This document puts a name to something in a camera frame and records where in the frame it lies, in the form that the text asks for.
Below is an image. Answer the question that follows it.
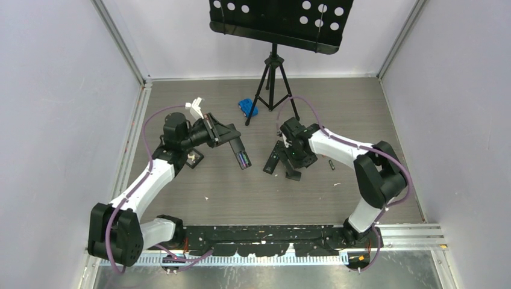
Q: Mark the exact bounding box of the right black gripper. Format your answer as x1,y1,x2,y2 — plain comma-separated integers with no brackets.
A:
276,143,318,176

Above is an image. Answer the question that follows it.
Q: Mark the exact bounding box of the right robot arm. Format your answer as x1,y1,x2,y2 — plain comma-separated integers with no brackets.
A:
279,117,411,247

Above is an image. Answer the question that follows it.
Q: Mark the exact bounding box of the black music stand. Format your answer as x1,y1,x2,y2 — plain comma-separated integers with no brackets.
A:
208,0,354,125

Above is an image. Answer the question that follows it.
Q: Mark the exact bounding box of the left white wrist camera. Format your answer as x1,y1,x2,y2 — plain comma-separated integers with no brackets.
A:
185,97,204,120

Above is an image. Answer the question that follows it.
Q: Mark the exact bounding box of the black remote with buttons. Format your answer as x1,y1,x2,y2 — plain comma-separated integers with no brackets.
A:
263,140,283,175

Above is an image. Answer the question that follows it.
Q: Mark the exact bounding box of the black square frame box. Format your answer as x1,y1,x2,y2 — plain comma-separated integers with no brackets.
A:
186,149,204,169

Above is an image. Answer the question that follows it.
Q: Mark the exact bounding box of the black battery cover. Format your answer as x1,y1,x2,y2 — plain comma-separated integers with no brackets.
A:
286,170,302,181

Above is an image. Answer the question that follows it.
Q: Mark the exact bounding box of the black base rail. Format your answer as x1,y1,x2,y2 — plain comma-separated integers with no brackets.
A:
159,224,384,258

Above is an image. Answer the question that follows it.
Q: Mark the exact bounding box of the blue purple battery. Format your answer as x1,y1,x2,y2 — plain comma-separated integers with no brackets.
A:
238,153,247,168

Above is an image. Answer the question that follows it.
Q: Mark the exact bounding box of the blue toy car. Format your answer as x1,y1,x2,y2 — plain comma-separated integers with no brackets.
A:
238,98,259,118

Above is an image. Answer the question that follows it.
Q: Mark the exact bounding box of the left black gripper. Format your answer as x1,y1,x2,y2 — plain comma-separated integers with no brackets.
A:
180,113,240,151

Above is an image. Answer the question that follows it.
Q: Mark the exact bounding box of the plain black remote control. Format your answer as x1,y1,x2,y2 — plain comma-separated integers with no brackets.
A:
229,137,252,170

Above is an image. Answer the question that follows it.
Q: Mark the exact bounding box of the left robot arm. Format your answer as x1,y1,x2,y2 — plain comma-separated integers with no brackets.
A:
87,112,241,267

